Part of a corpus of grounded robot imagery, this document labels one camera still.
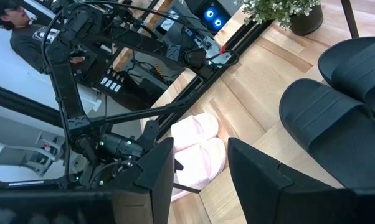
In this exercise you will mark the black aluminium table frame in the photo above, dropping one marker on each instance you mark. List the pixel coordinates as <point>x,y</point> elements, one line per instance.
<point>181,107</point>

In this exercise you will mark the small green potted plant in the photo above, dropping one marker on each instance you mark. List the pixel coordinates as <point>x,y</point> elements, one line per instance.
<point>278,9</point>

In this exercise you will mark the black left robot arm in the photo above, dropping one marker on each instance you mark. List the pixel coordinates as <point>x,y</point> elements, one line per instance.
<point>66,87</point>

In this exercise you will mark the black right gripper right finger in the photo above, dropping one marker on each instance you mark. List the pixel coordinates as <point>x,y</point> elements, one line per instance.
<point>268,193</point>

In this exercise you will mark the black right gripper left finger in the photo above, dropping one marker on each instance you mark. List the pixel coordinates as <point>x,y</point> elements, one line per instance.
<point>159,186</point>

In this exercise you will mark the computer tower with blue fans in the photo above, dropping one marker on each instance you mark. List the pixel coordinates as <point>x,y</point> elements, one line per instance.
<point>212,15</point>

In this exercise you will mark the black device with white buttons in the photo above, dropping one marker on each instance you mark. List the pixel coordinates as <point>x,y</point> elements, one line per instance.
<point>111,83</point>

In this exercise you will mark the pink slide sandal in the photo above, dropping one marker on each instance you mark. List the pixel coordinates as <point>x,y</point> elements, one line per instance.
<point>203,165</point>
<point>193,127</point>

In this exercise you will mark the black slide sandal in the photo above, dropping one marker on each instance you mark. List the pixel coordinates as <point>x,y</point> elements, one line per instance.
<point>330,130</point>
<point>362,68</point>

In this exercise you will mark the wooden shelf with black frame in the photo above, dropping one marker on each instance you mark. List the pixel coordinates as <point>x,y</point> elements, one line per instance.
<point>220,205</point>

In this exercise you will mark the person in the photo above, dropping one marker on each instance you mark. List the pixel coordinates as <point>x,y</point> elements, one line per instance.
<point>25,43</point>

